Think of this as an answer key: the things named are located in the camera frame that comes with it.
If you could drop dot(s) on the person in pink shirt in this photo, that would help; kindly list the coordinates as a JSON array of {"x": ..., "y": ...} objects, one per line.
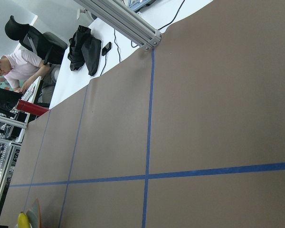
[{"x": 22, "y": 67}]

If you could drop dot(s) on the black monitor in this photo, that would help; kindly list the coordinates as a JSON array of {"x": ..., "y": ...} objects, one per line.
[{"x": 8, "y": 100}]

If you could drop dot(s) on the aluminium frame post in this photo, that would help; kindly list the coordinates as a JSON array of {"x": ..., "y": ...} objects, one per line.
[{"x": 124, "y": 20}]

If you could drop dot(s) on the red cylinder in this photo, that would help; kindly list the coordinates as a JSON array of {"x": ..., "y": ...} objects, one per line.
[{"x": 31, "y": 108}]

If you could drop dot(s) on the black office chair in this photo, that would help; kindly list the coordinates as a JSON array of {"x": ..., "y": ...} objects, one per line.
[{"x": 46, "y": 45}]

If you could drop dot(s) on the blue square plate orange rim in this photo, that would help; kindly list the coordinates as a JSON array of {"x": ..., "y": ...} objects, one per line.
[{"x": 34, "y": 215}]

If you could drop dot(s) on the small black device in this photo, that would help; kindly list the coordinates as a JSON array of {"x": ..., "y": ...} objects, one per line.
[{"x": 106, "y": 48}]

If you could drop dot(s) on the black cloth bag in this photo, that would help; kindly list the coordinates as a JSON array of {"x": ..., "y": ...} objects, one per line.
[{"x": 84, "y": 49}]

